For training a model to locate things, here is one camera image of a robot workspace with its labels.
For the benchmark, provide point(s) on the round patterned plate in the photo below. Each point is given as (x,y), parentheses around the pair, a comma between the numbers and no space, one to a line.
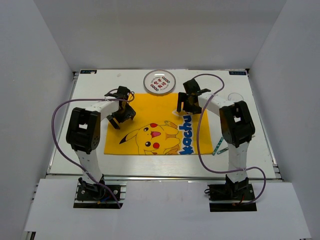
(159,82)

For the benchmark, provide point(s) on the left blue table label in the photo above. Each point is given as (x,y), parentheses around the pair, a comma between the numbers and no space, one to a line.
(88,71)

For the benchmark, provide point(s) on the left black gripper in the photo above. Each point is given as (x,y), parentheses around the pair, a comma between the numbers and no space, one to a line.
(129,113)

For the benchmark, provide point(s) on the yellow Pikachu cloth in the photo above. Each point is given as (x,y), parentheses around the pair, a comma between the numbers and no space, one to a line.
(158,129)

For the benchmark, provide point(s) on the blue table label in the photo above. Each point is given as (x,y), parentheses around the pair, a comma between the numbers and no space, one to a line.
(238,73)
(88,71)

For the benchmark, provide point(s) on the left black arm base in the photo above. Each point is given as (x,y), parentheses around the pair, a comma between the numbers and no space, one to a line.
(100,198)

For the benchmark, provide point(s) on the right blue table label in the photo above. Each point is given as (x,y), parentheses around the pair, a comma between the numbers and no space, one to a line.
(238,73)

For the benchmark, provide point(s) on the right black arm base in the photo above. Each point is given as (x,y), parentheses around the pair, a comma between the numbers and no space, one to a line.
(221,201)

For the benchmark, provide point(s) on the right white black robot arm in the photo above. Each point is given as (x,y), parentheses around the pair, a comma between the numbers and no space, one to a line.
(236,125)

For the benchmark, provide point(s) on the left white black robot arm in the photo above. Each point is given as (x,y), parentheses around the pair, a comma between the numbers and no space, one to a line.
(84,133)

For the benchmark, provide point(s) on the clear drinking glass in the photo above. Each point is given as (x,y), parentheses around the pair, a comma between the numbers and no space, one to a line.
(235,97)

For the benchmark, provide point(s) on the knife with teal handle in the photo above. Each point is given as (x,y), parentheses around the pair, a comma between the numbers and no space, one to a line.
(222,150)

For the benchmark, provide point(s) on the fork with teal handle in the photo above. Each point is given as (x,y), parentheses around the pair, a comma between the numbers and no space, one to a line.
(217,146)

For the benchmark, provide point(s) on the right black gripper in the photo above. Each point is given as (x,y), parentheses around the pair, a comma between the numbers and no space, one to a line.
(182,98)

